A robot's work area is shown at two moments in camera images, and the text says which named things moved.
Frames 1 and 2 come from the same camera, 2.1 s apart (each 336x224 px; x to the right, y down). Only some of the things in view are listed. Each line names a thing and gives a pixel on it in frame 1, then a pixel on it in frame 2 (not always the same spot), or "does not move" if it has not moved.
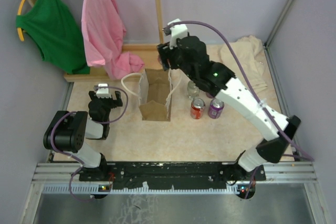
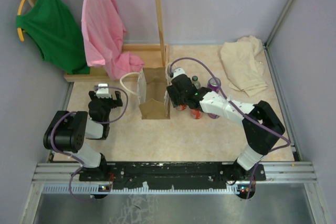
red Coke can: (159, 59) to (181, 107)
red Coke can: (198, 105) does not move
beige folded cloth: (250, 50) does not move
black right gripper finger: (166, 53) to (173, 95)
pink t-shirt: (103, 32) does not move
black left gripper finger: (92, 94) does not move
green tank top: (53, 27) does not move
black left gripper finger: (119, 103) does not move
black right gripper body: (175, 62) to (181, 98)
